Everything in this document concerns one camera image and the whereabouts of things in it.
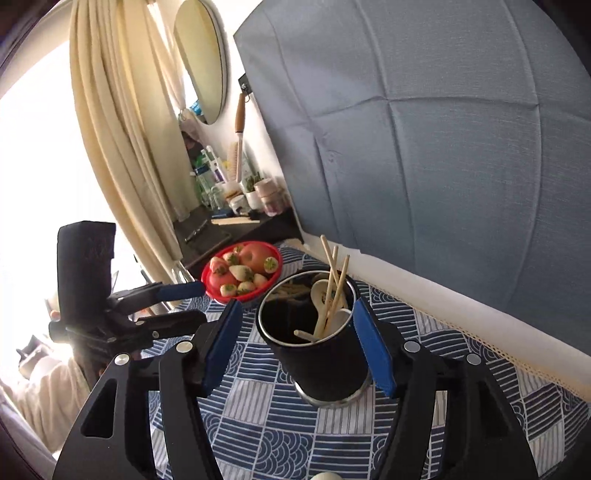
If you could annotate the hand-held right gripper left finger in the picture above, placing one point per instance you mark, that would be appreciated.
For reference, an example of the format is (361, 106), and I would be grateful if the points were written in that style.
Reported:
(226, 341)

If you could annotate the black wall hook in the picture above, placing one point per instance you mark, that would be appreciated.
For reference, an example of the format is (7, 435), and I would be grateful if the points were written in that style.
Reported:
(244, 86)

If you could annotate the wooden chopstick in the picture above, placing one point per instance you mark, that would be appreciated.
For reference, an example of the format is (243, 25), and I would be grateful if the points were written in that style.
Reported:
(328, 286)
(328, 258)
(304, 335)
(340, 281)

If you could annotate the green clear bottle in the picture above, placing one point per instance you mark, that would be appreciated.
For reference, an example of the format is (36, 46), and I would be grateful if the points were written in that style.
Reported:
(203, 184)

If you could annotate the oval wall mirror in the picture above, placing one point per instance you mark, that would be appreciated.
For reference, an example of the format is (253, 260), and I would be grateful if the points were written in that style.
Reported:
(201, 60)

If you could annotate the red plastic bowl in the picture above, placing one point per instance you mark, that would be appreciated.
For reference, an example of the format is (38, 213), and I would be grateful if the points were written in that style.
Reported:
(272, 281)

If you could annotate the black utensil cup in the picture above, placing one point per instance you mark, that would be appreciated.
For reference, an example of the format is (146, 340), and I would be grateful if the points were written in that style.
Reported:
(318, 369)

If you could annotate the white cosmetic bottle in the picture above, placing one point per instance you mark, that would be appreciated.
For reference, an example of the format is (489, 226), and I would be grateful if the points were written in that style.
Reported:
(213, 161)

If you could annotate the dark dresser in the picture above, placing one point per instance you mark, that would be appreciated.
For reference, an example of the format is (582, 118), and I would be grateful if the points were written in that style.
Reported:
(258, 230)

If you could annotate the pale pink jar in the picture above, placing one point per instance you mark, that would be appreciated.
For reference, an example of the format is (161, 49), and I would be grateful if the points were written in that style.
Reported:
(264, 187)

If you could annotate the pile of white strawberries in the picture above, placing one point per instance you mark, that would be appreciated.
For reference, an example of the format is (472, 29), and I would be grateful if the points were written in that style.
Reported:
(244, 287)

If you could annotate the cream curtain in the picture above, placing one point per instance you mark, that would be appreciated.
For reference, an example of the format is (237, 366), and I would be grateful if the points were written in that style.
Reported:
(120, 115)

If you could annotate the cream lidded jar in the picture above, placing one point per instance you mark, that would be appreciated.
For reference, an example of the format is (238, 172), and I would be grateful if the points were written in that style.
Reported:
(238, 204)

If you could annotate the blue patterned blanket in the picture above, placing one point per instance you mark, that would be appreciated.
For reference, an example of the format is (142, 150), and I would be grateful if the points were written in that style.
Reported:
(286, 434)

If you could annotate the dark pink jar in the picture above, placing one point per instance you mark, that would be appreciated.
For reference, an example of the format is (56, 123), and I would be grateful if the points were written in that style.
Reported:
(273, 206)

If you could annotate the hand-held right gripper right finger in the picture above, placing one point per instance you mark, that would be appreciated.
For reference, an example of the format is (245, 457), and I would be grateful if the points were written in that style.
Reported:
(374, 350)

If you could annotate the small white plant pot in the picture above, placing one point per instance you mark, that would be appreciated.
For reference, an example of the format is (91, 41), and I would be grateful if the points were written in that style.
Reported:
(253, 197)

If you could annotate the cream spoon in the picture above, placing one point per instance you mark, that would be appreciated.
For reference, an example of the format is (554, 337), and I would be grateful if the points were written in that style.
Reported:
(319, 293)
(342, 317)

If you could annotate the wooden comb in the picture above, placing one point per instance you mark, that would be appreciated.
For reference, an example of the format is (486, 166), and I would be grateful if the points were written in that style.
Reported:
(240, 221)

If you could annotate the large red-yellow apple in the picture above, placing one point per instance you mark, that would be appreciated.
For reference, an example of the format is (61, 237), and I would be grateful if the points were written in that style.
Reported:
(256, 256)

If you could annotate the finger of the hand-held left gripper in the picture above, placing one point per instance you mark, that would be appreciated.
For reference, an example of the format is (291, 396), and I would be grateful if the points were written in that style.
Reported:
(184, 290)
(184, 321)

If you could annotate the dark hair clip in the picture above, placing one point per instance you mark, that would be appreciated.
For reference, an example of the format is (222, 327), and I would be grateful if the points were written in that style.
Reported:
(196, 233)

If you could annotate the blue-grey padded headboard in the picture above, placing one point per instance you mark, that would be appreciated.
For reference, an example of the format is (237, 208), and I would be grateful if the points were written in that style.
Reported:
(438, 138)

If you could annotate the white sheet with lace trim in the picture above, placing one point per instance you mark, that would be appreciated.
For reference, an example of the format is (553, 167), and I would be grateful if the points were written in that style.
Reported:
(438, 304)

